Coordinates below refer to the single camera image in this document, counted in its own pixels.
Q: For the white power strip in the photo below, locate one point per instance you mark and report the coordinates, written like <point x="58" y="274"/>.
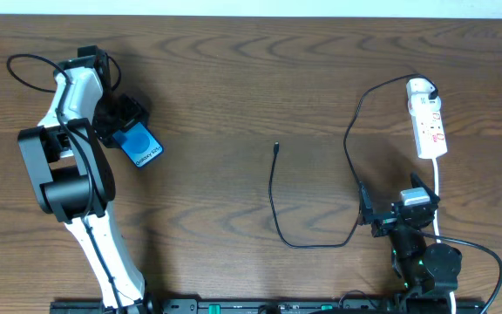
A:
<point x="428" y="129"/>

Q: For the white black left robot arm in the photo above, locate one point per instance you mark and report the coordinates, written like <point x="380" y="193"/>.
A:
<point x="72" y="179"/>

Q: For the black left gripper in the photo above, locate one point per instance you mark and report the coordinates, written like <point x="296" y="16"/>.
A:
<point x="125" y="115"/>

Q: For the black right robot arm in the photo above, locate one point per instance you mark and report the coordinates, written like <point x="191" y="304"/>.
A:
<point x="430" y="270"/>

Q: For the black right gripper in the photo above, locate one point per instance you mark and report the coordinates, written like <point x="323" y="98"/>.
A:
<point x="394" y="216"/>

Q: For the blue Galaxy smartphone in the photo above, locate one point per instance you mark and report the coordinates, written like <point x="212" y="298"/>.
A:
<point x="138" y="144"/>

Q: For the white USB charger adapter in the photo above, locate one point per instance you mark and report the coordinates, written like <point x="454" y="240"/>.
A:
<point x="419" y="104"/>

